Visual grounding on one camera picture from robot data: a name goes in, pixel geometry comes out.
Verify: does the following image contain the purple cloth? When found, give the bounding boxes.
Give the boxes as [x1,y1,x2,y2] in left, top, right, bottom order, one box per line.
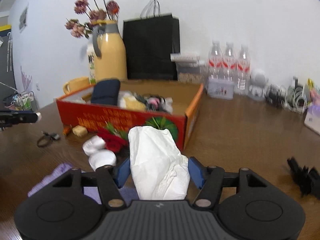
[27,163,139,206]

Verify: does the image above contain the white plastic bag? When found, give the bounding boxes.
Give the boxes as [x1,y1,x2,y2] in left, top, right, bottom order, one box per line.
[128,126,190,200]

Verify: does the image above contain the red fabric flower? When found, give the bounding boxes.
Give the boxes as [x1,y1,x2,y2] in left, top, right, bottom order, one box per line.
[97,122,129,154]

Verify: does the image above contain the white jar lid back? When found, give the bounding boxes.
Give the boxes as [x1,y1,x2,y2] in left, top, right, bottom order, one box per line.
[82,135,106,156]

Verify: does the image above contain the beige eraser block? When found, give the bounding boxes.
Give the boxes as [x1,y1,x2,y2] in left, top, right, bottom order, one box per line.
[72,125,88,138]

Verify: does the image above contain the red cardboard box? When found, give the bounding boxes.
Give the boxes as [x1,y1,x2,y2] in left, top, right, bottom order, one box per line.
[56,80,204,150]

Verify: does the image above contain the yellow plush toy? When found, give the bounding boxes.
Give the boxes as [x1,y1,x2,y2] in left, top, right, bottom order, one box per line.
[118,91,146,112]

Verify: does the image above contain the yellow mug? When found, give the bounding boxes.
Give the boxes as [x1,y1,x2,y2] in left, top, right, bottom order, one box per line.
[62,76,90,94]

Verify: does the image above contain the navy rolled cloth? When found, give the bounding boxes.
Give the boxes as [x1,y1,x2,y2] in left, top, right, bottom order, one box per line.
[91,79,121,106]

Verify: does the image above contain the small tin box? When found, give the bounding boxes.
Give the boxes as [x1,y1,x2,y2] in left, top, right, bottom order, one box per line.
[206,77,234,100]

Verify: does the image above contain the milk carton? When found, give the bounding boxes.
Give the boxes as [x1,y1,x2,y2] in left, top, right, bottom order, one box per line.
[87,44,95,84]

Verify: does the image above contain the clear food container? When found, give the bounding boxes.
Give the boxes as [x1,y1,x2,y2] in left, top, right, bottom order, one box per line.
[170,54,207,84]

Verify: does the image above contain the yellow thermos jug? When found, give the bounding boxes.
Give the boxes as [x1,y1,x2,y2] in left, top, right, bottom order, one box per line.
[92,20,127,82]

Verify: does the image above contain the right water bottle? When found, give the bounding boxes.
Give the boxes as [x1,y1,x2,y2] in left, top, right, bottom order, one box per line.
[235,45,251,95]

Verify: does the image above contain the water bottle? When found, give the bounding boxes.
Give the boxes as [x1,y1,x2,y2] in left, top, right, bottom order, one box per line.
[208,41,222,79]
[235,45,251,95]
[222,42,237,81]

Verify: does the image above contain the middle water bottle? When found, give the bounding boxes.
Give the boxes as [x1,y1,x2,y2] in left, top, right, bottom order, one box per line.
[222,42,237,81]

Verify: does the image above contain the black glove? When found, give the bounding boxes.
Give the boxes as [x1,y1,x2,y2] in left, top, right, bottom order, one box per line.
[287,157,320,199]

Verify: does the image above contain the white robot toy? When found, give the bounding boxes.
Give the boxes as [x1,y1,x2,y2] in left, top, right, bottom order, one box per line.
[247,69,268,101]

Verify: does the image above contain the left water bottle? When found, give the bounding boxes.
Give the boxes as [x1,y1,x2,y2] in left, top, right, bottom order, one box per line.
[208,41,222,79]

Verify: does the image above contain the purple tissue box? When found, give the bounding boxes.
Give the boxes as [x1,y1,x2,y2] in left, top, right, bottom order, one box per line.
[304,105,320,135]

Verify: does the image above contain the black paper bag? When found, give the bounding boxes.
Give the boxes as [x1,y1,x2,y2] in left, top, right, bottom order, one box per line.
[123,0,180,81]

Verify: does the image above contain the dried pink flower bouquet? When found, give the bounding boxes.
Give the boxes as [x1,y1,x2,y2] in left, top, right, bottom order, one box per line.
[65,0,120,38]

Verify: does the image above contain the tangle of cables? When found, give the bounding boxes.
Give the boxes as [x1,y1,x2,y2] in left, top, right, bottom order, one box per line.
[265,76,311,114]

